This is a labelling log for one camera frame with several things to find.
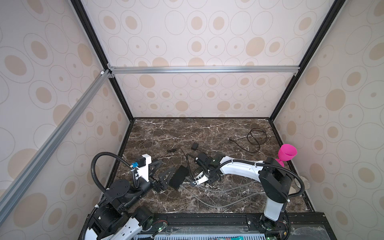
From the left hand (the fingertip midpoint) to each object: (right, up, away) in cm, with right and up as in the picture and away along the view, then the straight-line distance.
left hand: (171, 166), depth 58 cm
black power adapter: (+9, +4, +44) cm, 45 cm away
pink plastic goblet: (+63, +2, +28) cm, 69 cm away
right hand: (+15, -11, +31) cm, 36 cm away
